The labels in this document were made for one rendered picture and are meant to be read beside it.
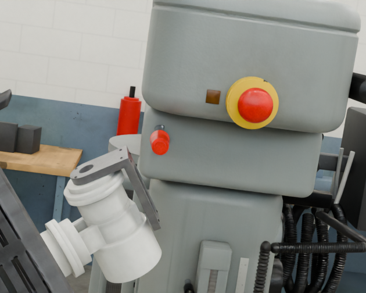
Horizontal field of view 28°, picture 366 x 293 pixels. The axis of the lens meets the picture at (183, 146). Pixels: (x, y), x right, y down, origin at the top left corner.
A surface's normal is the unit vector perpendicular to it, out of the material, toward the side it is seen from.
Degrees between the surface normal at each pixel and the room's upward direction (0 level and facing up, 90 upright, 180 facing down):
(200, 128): 90
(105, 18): 90
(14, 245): 65
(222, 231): 90
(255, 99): 85
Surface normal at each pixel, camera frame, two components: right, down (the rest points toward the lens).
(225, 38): 0.04, 0.17
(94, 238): 0.42, 0.20
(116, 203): 0.66, 0.04
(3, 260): 0.18, -0.25
